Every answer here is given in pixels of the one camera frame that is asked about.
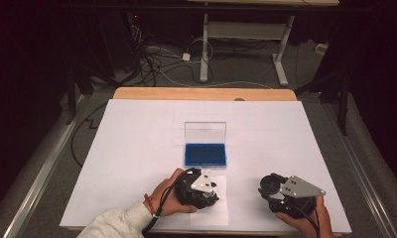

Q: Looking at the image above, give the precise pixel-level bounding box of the black floor cable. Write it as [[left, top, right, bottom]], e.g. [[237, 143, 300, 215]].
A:
[[69, 103, 109, 169]]

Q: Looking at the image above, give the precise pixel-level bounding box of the black metal stand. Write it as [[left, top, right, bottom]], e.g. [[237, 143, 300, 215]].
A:
[[65, 63, 98, 126], [294, 70, 353, 137]]

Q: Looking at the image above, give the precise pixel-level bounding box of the person's left hand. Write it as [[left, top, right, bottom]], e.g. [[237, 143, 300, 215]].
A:
[[152, 168, 199, 218]]

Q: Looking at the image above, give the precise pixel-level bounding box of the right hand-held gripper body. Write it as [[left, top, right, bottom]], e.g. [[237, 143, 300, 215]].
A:
[[268, 175, 328, 220]]

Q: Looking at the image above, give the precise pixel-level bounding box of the white power strip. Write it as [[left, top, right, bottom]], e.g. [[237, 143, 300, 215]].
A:
[[315, 43, 330, 57]]

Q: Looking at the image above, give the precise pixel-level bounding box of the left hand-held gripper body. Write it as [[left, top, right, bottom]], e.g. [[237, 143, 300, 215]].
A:
[[174, 167, 218, 210]]

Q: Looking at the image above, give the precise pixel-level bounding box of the aluminium floor rail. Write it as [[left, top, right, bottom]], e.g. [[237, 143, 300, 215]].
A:
[[320, 100, 397, 238], [2, 93, 91, 238]]

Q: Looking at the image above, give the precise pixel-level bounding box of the large white board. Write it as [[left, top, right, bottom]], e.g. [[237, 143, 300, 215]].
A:
[[59, 98, 353, 236]]

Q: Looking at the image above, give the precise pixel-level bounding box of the person's right hand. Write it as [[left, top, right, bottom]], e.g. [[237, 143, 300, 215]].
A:
[[275, 195, 337, 238]]

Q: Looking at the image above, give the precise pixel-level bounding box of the red wristband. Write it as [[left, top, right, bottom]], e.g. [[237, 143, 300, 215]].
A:
[[143, 192, 157, 216]]

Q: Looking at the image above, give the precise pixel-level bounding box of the white metal desk frame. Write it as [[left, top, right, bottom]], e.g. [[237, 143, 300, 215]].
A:
[[186, 0, 340, 87]]

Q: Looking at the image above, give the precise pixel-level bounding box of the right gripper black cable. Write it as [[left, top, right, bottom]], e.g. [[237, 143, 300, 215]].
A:
[[295, 204, 322, 238]]

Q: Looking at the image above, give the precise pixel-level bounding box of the tangle of black floor cables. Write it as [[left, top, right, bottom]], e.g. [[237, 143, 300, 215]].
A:
[[128, 13, 217, 87]]

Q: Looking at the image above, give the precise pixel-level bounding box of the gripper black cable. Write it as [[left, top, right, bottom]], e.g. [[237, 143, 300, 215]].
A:
[[141, 168, 196, 236], [295, 204, 322, 238]]

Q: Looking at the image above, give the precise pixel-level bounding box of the white paper sheet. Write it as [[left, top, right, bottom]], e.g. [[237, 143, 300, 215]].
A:
[[190, 175, 230, 227]]

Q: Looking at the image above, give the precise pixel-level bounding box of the wooden table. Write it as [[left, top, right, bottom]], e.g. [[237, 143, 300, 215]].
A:
[[112, 86, 299, 102]]

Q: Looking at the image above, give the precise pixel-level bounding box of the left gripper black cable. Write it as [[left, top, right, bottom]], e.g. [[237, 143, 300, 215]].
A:
[[141, 168, 196, 236]]

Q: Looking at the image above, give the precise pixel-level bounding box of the black round stamp cap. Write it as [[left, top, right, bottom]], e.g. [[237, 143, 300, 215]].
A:
[[259, 173, 288, 200]]

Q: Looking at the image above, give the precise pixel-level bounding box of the blue ink pad case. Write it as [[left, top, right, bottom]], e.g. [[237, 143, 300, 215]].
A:
[[184, 121, 228, 170]]

